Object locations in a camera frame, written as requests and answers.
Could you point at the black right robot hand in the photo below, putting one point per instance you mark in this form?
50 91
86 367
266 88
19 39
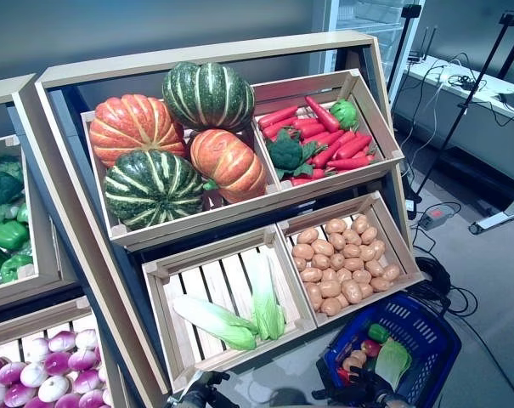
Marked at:
363 384

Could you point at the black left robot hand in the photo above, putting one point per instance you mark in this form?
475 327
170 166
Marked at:
210 395

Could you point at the blue plastic shopping basket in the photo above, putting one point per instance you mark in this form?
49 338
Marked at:
435 340

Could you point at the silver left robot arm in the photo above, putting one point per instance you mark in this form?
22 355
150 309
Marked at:
182 401

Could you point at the red tomato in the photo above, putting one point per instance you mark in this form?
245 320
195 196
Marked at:
343 374

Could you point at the tan plastic potato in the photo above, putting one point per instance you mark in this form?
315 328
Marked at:
369 235
335 225
361 276
351 236
337 260
351 364
391 273
329 275
377 248
314 294
351 291
307 235
366 290
358 356
367 253
320 261
322 247
336 241
330 289
331 306
380 284
300 263
374 268
342 301
343 275
360 223
351 251
311 274
302 251
353 264

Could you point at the red yellow apple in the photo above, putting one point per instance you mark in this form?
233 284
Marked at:
371 347

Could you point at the light wooden slatted crate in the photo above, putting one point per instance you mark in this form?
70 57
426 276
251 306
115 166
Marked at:
28 191
188 225
35 321
394 251
210 289
373 115

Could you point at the orange-red plastic carrot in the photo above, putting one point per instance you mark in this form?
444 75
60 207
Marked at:
278 117
307 123
363 154
348 163
324 138
333 149
301 180
275 128
322 112
312 131
318 173
352 146

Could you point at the dark green striped pumpkin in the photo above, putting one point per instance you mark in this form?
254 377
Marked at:
205 95
152 189

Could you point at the white table leg with caster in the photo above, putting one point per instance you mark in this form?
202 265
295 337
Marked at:
498 219

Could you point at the orange striped pumpkin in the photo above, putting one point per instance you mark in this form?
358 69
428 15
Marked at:
129 127
229 163

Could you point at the dark green broccoli head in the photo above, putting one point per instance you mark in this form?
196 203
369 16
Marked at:
1 189
284 155
11 166

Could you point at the white top counter desk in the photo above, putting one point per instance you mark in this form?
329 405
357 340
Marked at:
486 81

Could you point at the black router with antennas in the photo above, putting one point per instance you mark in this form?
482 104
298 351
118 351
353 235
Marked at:
416 55

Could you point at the glass door fridge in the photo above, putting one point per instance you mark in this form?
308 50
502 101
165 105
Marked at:
367 25

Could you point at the black slanted stand pole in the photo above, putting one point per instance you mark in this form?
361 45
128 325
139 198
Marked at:
509 18

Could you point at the grey power strip red switch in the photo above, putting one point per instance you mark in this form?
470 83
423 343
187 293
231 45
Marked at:
435 217

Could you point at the thin black camera tripod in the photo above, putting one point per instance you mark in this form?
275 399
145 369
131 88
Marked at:
410 10

